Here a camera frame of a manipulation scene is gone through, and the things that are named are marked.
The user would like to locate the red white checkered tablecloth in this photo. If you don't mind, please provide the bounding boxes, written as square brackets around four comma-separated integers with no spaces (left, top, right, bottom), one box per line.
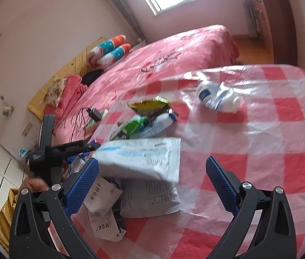
[69,64,305,259]

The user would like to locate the white paper label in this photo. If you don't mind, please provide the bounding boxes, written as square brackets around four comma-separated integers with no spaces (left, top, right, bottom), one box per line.
[87,208,127,242]

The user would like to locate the black cloth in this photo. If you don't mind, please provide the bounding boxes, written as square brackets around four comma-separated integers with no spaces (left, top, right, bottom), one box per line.
[82,69,104,86]

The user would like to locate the white green snack packet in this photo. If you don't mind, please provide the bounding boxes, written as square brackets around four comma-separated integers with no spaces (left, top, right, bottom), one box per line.
[110,112,177,141]

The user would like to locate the floral pillow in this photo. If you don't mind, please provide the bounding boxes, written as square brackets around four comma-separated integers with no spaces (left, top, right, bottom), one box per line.
[45,77,68,107]

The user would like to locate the large white blue-printed bag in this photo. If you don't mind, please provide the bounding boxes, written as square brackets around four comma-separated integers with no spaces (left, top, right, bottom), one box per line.
[91,137,182,183]

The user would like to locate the crumpled plastic wrapper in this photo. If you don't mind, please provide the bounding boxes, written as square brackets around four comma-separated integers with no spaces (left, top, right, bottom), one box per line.
[66,154,88,179]

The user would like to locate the cartoon printed pillow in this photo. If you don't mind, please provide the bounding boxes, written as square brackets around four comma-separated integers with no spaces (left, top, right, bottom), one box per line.
[87,34,128,63]
[98,43,132,68]

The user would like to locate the pink folded blanket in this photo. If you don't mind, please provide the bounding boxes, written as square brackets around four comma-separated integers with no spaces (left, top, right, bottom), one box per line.
[57,75,88,117]

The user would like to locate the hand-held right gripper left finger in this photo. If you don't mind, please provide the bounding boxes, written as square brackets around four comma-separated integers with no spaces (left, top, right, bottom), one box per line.
[9,157,100,259]

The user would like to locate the small white labelled packets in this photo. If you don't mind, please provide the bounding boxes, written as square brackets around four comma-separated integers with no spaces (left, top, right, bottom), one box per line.
[83,175,124,217]

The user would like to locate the black power adapter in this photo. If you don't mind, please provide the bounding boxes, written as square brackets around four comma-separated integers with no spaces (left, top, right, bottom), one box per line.
[87,107,103,121]

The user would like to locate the black cable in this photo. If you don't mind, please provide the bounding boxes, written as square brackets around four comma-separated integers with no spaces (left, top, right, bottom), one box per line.
[63,107,91,144]

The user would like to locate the white printed plastic bag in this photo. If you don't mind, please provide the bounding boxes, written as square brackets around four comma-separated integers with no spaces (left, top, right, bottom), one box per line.
[119,179,182,219]

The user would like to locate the bed with pink sheet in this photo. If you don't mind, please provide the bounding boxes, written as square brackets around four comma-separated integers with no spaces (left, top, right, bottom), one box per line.
[52,24,240,144]

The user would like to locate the yellow snack wrapper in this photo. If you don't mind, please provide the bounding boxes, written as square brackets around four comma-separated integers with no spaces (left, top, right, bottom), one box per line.
[127,96,172,114]

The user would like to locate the small wall ornament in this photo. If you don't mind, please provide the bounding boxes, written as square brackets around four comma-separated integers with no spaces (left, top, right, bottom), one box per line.
[1,105,15,118]

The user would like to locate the brown wooden cabinet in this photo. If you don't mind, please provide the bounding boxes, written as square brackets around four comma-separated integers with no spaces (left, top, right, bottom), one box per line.
[249,0,276,63]

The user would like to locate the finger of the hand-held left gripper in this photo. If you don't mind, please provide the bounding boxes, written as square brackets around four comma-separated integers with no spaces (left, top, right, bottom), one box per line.
[47,140,101,164]

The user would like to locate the person's left hand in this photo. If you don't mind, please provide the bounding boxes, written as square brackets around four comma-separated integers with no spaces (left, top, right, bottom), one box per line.
[20,177,51,193]

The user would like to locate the yellow wooden headboard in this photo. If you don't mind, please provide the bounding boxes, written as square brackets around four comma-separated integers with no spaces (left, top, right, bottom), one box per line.
[28,36,107,120]

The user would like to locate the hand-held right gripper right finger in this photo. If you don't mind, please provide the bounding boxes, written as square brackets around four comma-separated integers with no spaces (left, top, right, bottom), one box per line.
[206,156,297,259]

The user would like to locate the blue white tissue packet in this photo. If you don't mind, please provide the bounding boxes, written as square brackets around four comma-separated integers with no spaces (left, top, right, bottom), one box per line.
[197,81,244,113]

